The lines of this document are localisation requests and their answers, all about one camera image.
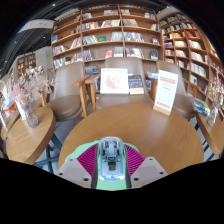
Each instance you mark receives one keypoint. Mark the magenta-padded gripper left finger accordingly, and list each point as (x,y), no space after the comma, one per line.
(87,161)

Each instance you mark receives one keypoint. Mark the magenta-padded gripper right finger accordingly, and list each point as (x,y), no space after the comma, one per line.
(136,161)

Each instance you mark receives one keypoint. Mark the transparent blue computer mouse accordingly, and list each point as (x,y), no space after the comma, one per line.
(111,160)

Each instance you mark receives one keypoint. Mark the round wooden side table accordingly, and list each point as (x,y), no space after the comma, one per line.
(213,136)
(28,140)

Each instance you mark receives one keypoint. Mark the glass vase with pink flowers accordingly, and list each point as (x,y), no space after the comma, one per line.
(31,116)

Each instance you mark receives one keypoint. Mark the dark blue book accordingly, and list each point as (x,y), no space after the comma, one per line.
(136,84)

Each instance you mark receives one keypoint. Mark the white sign on wooden base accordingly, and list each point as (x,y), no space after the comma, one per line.
(166,90)

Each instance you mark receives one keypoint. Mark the white framed picture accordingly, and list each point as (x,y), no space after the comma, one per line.
(114,81)

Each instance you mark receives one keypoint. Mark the stack of colourful books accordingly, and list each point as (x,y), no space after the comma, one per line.
(200,106)

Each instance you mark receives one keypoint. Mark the teal stack of books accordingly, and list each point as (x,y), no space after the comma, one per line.
(152,75)

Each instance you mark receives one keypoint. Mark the orange display table with books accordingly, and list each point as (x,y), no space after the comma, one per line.
(8,106)

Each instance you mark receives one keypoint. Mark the small distant wooden bookshelf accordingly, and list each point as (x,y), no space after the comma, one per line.
(26,63)

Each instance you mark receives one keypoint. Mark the curved wooden bookshelf unit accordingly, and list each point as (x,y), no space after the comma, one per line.
(190,46)

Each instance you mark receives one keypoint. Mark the wide wooden bookshelf unit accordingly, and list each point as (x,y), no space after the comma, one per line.
(106,33)

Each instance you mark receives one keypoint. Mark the white hanging ceiling panel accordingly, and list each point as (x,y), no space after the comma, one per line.
(36,25)

